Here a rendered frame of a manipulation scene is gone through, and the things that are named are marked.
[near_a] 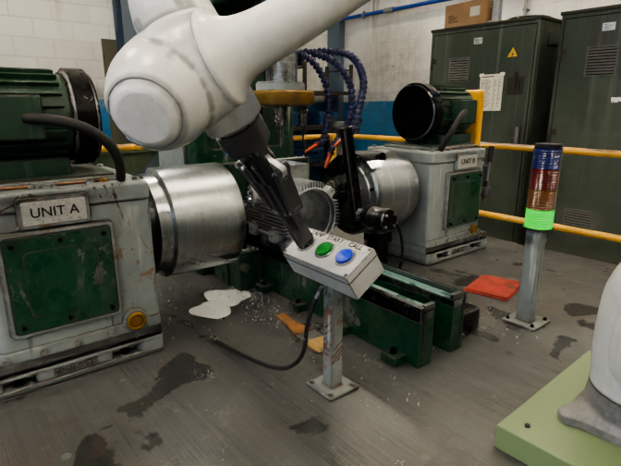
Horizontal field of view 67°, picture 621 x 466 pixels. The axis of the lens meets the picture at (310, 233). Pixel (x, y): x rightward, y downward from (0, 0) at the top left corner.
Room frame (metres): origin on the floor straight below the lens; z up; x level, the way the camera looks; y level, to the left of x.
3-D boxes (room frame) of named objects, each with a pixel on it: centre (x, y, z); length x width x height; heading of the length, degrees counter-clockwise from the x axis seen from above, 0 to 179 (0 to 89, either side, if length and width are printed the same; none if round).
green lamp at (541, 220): (1.04, -0.51, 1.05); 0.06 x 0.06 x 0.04
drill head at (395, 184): (1.48, -0.21, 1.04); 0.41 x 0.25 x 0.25; 128
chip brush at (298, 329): (0.98, 0.02, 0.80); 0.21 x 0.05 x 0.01; 33
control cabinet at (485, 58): (4.44, -1.61, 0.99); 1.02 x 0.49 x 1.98; 40
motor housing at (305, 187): (1.28, 0.06, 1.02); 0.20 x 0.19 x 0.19; 38
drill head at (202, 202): (1.06, 0.33, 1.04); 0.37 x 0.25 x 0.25; 128
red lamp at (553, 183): (1.04, -0.51, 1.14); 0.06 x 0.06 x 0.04
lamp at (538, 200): (1.04, -0.51, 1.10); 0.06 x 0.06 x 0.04
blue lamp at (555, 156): (1.04, -0.51, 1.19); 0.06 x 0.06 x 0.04
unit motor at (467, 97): (1.64, -0.47, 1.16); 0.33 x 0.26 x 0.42; 128
